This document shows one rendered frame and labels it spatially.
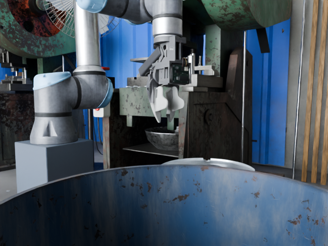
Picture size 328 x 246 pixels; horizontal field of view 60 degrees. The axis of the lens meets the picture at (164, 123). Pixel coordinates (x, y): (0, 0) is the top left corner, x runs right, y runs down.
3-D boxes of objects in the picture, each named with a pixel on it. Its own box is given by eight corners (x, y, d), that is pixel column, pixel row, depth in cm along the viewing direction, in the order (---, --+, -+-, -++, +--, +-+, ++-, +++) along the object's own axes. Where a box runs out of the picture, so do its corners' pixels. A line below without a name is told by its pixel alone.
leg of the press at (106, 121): (108, 209, 151) (105, 36, 143) (93, 204, 158) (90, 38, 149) (193, 172, 226) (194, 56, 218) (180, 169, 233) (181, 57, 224)
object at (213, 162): (249, 161, 98) (249, 159, 98) (264, 188, 70) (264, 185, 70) (166, 158, 103) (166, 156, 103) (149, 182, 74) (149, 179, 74)
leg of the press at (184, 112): (197, 238, 121) (199, 20, 112) (174, 231, 127) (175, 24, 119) (261, 183, 196) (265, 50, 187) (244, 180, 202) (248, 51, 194)
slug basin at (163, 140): (184, 155, 139) (184, 135, 138) (132, 148, 158) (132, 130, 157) (214, 145, 167) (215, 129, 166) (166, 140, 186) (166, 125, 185)
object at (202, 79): (197, 86, 134) (197, 73, 134) (126, 88, 160) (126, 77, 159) (223, 88, 159) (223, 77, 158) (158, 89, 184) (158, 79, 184)
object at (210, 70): (214, 74, 142) (214, 53, 141) (185, 76, 151) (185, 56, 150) (218, 75, 147) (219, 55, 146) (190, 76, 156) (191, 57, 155)
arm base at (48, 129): (47, 146, 86) (46, 113, 85) (20, 141, 94) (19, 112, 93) (87, 139, 98) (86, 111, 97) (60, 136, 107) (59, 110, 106)
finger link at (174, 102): (180, 123, 72) (177, 87, 71) (166, 121, 77) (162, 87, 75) (189, 121, 74) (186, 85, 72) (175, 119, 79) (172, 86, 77)
